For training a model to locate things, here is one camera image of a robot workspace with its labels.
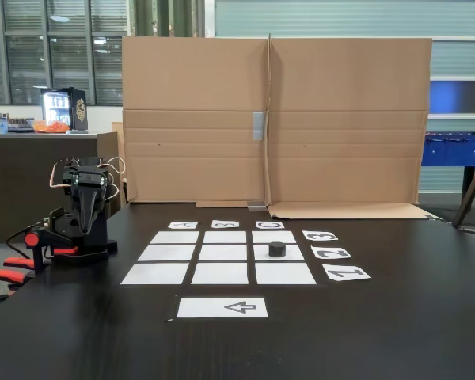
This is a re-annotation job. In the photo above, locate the large brown cardboard panel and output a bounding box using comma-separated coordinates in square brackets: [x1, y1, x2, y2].
[267, 33, 439, 220]
[121, 36, 271, 209]

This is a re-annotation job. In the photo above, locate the blue foosball table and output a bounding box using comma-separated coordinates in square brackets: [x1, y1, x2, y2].
[421, 131, 475, 207]

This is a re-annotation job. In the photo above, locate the black mini fridge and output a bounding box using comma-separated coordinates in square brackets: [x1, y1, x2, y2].
[40, 86, 89, 131]

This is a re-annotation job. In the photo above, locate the paper sheet with number 1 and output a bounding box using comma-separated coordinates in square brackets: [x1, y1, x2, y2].
[322, 265, 372, 282]

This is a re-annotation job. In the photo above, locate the brown wooden stand leg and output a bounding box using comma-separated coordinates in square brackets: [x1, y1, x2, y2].
[451, 148, 475, 229]

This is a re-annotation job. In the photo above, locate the pink white servo cable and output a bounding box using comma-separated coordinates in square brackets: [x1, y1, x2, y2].
[48, 157, 81, 190]
[101, 156, 127, 200]

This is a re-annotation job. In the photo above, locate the black power cable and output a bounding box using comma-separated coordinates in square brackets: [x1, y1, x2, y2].
[6, 223, 51, 260]

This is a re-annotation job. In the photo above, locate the paper sheet with number 2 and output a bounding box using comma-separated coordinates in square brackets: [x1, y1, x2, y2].
[310, 246, 353, 260]

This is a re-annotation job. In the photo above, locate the white paper sheet with arrow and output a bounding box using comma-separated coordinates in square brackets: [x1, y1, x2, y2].
[177, 297, 269, 319]

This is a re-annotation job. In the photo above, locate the paper sheet with number 3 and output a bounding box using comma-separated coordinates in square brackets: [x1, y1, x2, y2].
[302, 230, 339, 241]

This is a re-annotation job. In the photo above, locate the bowl of orange snacks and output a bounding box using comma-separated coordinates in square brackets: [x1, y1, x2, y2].
[26, 120, 71, 135]

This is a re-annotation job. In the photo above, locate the red and black clamp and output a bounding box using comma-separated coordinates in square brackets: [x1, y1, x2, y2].
[0, 226, 80, 305]

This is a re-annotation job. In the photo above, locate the white paper grid square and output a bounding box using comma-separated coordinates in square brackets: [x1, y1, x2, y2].
[137, 245, 196, 262]
[255, 263, 317, 285]
[252, 230, 298, 244]
[150, 230, 200, 244]
[191, 263, 249, 285]
[203, 230, 247, 244]
[198, 245, 248, 262]
[120, 263, 190, 285]
[253, 245, 305, 262]

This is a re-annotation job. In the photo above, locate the dark brown counter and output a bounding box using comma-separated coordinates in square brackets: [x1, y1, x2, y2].
[0, 132, 100, 245]

